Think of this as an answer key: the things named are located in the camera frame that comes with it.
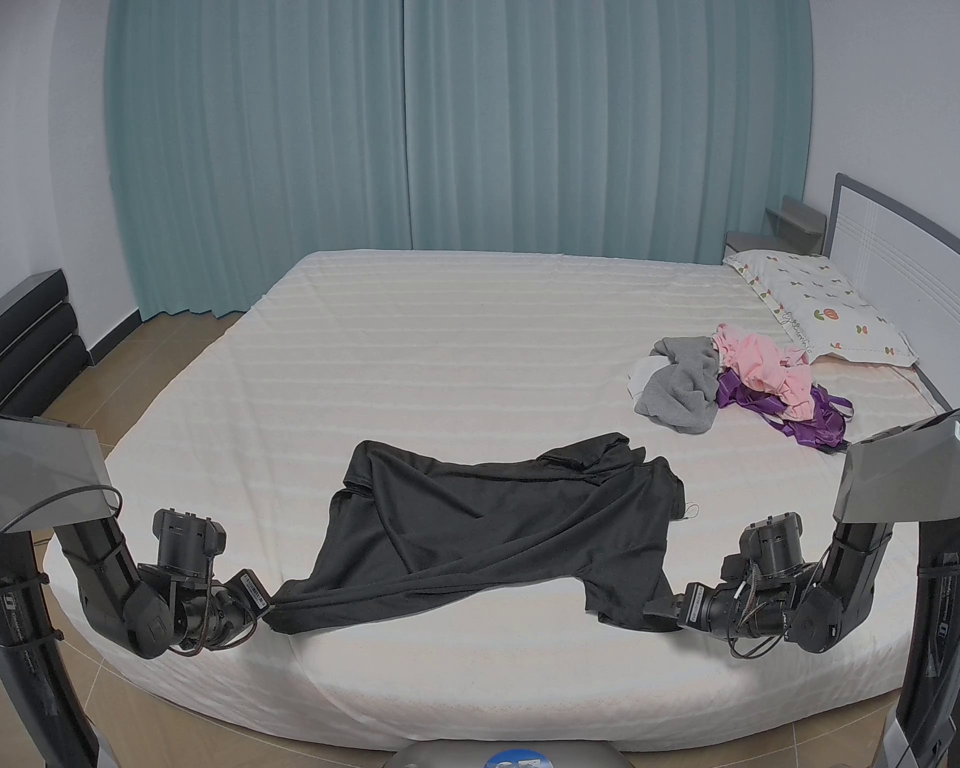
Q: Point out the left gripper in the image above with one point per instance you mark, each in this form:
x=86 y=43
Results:
x=247 y=592

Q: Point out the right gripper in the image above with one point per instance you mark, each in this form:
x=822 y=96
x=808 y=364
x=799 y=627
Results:
x=697 y=607

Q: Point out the black T-shirt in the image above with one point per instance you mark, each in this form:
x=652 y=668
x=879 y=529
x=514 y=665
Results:
x=487 y=525

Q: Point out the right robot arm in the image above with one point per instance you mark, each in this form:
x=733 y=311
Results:
x=855 y=577

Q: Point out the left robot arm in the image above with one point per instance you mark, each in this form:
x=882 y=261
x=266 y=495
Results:
x=97 y=570

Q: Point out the bed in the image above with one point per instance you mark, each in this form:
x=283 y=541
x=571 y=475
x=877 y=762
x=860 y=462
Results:
x=450 y=360

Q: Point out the purple garment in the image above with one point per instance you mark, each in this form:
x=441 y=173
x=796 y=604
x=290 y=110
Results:
x=814 y=427

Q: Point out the grey garment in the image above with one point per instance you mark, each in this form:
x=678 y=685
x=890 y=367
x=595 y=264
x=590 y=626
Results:
x=679 y=390

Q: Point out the white garment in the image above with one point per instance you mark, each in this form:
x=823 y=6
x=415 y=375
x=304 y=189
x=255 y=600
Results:
x=643 y=375

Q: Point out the pink garment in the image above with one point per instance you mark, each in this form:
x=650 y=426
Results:
x=757 y=360

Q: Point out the black chest of drawers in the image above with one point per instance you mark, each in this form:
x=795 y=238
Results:
x=37 y=345

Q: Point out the white printed pillow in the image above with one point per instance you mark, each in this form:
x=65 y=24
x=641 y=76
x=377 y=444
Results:
x=825 y=307

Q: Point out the grey bedside table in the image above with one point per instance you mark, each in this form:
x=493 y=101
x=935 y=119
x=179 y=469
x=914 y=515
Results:
x=787 y=225

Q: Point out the blue-green curtain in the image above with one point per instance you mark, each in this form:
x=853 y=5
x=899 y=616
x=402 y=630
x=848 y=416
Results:
x=300 y=150

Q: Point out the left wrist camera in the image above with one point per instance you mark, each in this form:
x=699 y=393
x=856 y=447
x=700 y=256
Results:
x=187 y=540

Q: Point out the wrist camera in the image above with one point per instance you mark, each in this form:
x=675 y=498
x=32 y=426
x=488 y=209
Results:
x=772 y=544
x=187 y=540

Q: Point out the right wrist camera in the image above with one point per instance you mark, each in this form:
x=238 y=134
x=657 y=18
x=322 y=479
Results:
x=772 y=544

